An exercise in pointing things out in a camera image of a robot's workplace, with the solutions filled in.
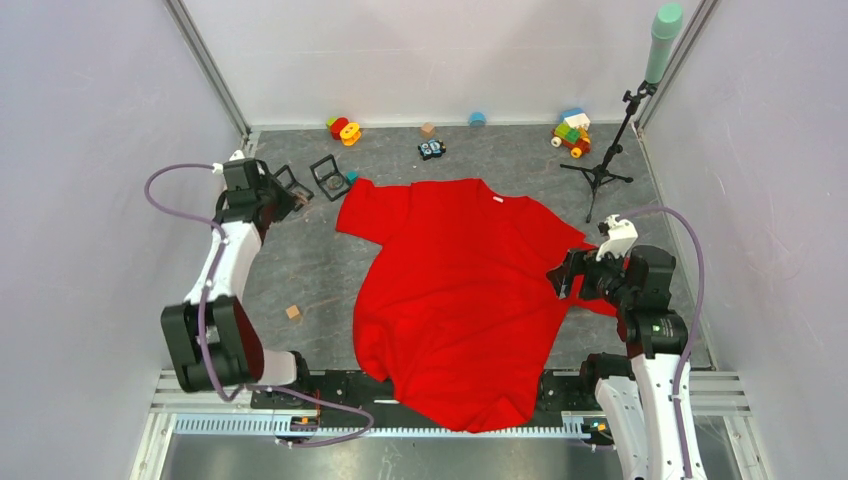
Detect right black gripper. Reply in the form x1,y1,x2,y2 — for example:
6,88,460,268
545,241,635,308

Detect red t-shirt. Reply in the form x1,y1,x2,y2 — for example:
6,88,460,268
336,178,615,433

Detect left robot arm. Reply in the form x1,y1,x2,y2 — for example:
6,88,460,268
148,151,302,402

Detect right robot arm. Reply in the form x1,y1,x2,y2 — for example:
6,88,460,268
547,245,707,479

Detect round dark brooch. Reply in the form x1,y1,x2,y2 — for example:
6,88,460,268
327,175,345,190

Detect black display case left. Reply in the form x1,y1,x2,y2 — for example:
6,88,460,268
274,164,307,188

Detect black display case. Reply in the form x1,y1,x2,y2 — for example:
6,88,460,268
274,164,307,188
310,154,352,202

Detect black display case right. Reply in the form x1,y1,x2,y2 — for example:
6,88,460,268
310,154,352,202

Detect red yellow green toy blocks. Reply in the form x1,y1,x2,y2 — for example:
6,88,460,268
326,117,362,146

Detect tan cube on floor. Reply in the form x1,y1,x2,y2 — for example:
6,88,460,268
285,305,302,321

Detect colourful brick toy car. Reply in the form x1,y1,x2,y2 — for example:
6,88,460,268
549,108,592,159

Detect brown wooden cube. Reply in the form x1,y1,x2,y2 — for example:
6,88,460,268
419,122,436,139

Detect blue cylinder block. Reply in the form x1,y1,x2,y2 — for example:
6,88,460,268
467,111,487,128

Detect green microphone on tripod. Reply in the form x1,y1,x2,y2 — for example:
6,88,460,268
560,2,684,223

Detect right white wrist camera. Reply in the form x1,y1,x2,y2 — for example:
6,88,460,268
595,214,638,262

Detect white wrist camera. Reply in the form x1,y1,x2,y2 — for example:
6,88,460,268
212,150,246,175
595,214,638,262

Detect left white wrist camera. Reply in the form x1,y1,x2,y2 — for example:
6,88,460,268
212,150,246,175

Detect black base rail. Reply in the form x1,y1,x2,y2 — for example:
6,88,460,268
250,370,612,438

